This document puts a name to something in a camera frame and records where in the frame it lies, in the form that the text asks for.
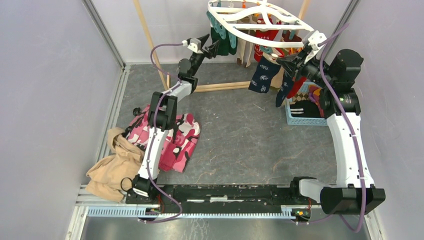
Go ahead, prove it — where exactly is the dark green sock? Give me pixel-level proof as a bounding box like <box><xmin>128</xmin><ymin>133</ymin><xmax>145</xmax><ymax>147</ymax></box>
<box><xmin>210</xmin><ymin>20</ymin><xmax>237</xmax><ymax>56</ymax></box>

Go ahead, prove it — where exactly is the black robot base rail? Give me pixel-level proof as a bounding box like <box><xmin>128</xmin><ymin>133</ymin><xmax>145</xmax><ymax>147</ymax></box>
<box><xmin>125</xmin><ymin>184</ymin><xmax>318</xmax><ymax>216</ymax></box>

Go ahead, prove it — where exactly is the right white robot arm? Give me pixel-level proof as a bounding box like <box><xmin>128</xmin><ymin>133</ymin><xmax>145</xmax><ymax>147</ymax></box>
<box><xmin>276</xmin><ymin>49</ymin><xmax>386</xmax><ymax>215</ymax></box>

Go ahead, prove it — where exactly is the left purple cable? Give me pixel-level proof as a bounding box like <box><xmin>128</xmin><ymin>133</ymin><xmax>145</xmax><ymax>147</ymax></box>
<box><xmin>138</xmin><ymin>42</ymin><xmax>185</xmax><ymax>224</ymax></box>

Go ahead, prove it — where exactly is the wooden hanger stand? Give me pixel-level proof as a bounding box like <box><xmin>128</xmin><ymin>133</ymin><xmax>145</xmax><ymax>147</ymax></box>
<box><xmin>133</xmin><ymin>0</ymin><xmax>310</xmax><ymax>93</ymax></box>

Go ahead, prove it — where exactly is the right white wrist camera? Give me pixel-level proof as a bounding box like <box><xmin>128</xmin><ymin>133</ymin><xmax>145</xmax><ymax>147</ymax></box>
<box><xmin>304</xmin><ymin>30</ymin><xmax>327</xmax><ymax>64</ymax></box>

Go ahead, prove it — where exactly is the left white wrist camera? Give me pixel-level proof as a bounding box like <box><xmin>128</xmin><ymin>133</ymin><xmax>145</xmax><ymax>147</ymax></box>
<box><xmin>181</xmin><ymin>38</ymin><xmax>203</xmax><ymax>54</ymax></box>

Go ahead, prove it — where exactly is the pink camouflage cloth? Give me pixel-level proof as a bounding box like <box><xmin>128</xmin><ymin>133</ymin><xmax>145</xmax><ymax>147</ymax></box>
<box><xmin>125</xmin><ymin>105</ymin><xmax>201</xmax><ymax>173</ymax></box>

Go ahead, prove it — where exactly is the navy santa hat sock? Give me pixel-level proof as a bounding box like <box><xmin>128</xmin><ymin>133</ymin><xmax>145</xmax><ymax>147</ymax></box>
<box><xmin>275</xmin><ymin>71</ymin><xmax>294</xmax><ymax>108</ymax></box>

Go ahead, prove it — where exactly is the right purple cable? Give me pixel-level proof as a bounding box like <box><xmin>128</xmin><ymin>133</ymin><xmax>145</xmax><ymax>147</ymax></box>
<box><xmin>317</xmin><ymin>23</ymin><xmax>367</xmax><ymax>234</ymax></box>

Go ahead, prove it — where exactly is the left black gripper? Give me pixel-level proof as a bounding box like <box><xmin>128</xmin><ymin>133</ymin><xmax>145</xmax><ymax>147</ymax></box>
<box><xmin>189</xmin><ymin>34</ymin><xmax>221</xmax><ymax>77</ymax></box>

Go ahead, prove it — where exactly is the purple cable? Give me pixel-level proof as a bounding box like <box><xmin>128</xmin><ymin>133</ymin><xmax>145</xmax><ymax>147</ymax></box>
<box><xmin>317</xmin><ymin>23</ymin><xmax>367</xmax><ymax>234</ymax></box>
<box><xmin>138</xmin><ymin>42</ymin><xmax>185</xmax><ymax>224</ymax></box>

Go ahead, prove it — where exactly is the white oval clip hanger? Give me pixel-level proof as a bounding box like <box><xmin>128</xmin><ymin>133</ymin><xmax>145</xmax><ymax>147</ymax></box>
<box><xmin>206</xmin><ymin>0</ymin><xmax>317</xmax><ymax>49</ymax></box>

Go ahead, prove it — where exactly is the blue plastic basket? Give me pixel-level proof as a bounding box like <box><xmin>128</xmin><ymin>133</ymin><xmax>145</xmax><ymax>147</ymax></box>
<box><xmin>285</xmin><ymin>81</ymin><xmax>327</xmax><ymax>127</ymax></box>

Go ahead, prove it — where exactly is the red patterned christmas sock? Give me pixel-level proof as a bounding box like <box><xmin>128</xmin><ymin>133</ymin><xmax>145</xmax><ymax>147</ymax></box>
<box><xmin>253</xmin><ymin>18</ymin><xmax>279</xmax><ymax>63</ymax></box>

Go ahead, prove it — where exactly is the red santa sock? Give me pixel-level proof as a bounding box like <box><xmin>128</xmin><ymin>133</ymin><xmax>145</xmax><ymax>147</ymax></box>
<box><xmin>286</xmin><ymin>76</ymin><xmax>307</xmax><ymax>99</ymax></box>

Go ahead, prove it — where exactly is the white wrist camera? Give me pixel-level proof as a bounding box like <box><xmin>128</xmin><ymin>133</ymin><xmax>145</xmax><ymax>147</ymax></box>
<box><xmin>304</xmin><ymin>30</ymin><xmax>327</xmax><ymax>64</ymax></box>
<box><xmin>181</xmin><ymin>38</ymin><xmax>203</xmax><ymax>54</ymax></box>

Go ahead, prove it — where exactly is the beige cloth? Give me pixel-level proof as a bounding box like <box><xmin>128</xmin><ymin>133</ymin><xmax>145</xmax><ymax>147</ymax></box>
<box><xmin>85</xmin><ymin>127</ymin><xmax>145</xmax><ymax>203</ymax></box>

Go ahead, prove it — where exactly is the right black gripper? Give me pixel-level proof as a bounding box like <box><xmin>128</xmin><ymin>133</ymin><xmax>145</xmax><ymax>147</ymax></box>
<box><xmin>277</xmin><ymin>46</ymin><xmax>336</xmax><ymax>89</ymax></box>

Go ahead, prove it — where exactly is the socks pile in basket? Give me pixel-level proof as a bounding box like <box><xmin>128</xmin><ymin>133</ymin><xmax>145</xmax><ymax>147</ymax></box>
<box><xmin>289</xmin><ymin>85</ymin><xmax>324</xmax><ymax>119</ymax></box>

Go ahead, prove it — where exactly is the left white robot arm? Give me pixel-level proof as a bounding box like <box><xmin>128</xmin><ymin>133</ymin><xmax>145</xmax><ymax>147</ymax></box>
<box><xmin>127</xmin><ymin>33</ymin><xmax>220</xmax><ymax>204</ymax></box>

